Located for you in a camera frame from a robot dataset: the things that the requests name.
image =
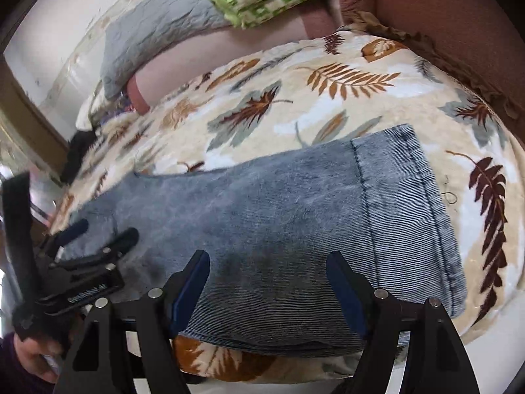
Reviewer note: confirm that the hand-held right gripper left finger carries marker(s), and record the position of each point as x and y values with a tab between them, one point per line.
190	291

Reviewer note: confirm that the blue denim pants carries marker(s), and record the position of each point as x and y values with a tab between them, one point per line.
287	213

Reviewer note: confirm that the person's left forearm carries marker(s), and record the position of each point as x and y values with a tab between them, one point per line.
12	373

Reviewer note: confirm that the person's left hand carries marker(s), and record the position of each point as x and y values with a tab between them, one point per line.
37	357

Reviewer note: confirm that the pink and red sofa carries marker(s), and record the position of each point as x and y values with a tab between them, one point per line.
430	4

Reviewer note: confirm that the grey quilted pillow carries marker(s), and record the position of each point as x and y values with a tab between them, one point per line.
156	33

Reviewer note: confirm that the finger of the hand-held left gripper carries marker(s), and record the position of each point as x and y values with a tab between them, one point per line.
76	230
119	242

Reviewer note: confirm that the leaf print blanket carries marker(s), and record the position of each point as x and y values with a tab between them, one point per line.
287	98

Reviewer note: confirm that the white floral cloth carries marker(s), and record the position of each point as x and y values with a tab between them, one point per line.
90	108

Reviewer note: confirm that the black garment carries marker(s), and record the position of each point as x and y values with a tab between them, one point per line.
80	156

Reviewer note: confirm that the purple patterned cloth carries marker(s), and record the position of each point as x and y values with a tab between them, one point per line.
121	106

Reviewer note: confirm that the wooden stained glass door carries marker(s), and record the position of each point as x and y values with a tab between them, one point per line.
33	123

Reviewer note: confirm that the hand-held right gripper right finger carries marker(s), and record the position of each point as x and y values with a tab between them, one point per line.
346	291

